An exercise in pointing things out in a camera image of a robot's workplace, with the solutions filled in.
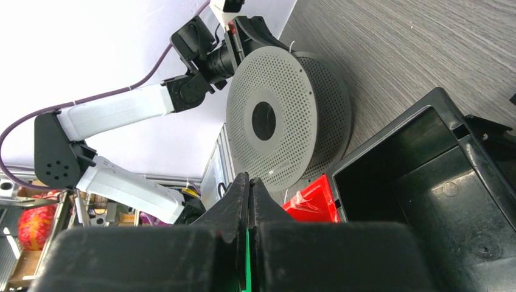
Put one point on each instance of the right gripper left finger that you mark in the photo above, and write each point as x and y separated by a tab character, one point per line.
206	255

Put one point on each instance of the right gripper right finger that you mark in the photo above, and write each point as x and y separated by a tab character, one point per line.
287	255

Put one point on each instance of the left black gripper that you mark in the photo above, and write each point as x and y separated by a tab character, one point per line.
217	60

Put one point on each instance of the grey perforated cable spool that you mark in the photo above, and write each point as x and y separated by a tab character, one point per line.
289	116

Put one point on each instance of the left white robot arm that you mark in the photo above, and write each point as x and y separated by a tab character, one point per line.
64	160

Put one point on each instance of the green plastic bin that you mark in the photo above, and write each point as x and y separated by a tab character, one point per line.
248	275

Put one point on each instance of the red plastic bin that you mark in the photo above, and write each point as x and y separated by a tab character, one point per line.
315	203

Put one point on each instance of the storage shelf with boxes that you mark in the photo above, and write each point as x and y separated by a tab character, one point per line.
74	209

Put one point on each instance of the red patterned ball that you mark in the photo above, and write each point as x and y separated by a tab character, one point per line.
35	226

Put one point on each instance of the black plastic bin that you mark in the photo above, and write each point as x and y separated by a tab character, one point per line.
450	177

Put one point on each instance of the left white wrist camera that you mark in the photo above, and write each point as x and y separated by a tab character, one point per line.
226	10

